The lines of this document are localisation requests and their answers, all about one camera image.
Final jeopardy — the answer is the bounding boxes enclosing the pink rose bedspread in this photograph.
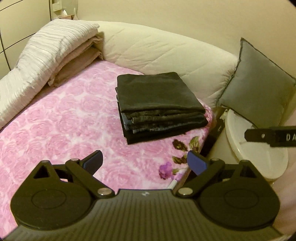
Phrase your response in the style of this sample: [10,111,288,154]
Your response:
[1,61,210,237]

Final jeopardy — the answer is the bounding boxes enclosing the folded dark blue jeans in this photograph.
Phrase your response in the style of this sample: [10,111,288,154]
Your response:
[117,103,209,145]

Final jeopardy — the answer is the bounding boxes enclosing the cream padded headboard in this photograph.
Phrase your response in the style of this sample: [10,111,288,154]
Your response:
[97,21,238,109]

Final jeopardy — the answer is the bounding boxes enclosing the white rolled quilt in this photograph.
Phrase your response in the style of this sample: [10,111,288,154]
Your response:
[1,19,99,127]

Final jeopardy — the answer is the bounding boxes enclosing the beige pillow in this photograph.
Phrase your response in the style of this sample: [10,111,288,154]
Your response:
[48,33,104,87]

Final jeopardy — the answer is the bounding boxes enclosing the white round bedside table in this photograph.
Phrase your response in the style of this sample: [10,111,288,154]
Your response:
[207,109,288,181]

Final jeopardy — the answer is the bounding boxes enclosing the white wardrobe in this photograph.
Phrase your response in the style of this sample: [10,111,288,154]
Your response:
[1,0,51,77]

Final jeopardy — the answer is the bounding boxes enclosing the dark grey jeans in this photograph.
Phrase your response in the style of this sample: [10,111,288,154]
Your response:
[116,72,205,113]

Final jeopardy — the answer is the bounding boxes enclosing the grey square cushion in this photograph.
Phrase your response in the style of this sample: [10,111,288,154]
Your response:
[217,38,295,128]

